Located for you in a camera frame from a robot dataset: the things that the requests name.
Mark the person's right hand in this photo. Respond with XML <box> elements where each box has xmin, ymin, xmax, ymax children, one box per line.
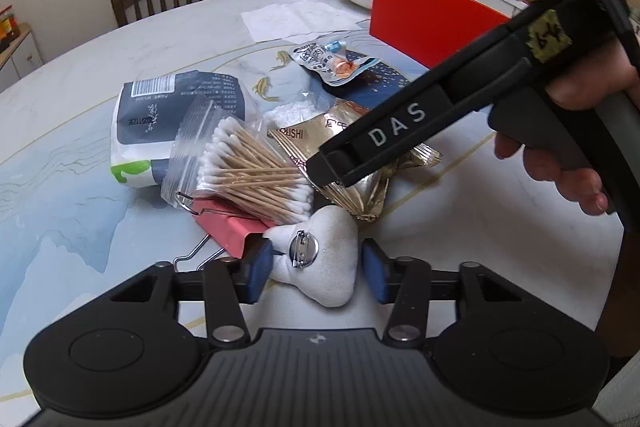
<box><xmin>494</xmin><ymin>39</ymin><xmax>640</xmax><ymax>215</ymax></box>

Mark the small white side cabinet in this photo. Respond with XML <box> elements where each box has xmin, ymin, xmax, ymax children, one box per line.
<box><xmin>0</xmin><ymin>4</ymin><xmax>43</xmax><ymax>80</ymax></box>

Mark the white paper napkin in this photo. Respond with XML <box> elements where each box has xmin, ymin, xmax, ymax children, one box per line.
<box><xmin>241</xmin><ymin>1</ymin><xmax>373</xmax><ymax>42</ymax></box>

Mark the white and navy tissue pack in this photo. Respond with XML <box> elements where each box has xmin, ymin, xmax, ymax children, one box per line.
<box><xmin>109</xmin><ymin>69</ymin><xmax>251</xmax><ymax>188</ymax></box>

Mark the pink binder clip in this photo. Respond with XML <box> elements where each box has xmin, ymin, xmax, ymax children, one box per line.
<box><xmin>172</xmin><ymin>191</ymin><xmax>278</xmax><ymax>269</ymax></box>

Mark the bag of cotton swabs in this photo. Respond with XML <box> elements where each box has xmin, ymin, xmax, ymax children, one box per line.
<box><xmin>161</xmin><ymin>94</ymin><xmax>316</xmax><ymax>226</ymax></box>

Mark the red and white box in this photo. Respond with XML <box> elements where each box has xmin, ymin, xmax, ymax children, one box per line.
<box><xmin>369</xmin><ymin>0</ymin><xmax>526</xmax><ymax>68</ymax></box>

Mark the white plush brooch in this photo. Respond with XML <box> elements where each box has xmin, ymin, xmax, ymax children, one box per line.
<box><xmin>262</xmin><ymin>202</ymin><xmax>362</xmax><ymax>308</ymax></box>

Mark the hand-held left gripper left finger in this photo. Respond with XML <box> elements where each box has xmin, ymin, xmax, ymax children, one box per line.
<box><xmin>107</xmin><ymin>239</ymin><xmax>275</xmax><ymax>349</ymax></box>

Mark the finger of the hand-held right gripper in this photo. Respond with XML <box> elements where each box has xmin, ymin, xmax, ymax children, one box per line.
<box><xmin>306</xmin><ymin>134</ymin><xmax>373</xmax><ymax>188</ymax></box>

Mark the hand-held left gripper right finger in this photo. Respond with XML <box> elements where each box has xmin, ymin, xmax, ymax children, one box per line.
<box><xmin>361</xmin><ymin>238</ymin><xmax>523</xmax><ymax>349</ymax></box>

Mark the gold foil snack packet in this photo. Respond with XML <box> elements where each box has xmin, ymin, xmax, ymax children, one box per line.
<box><xmin>267</xmin><ymin>99</ymin><xmax>443</xmax><ymax>223</ymax></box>

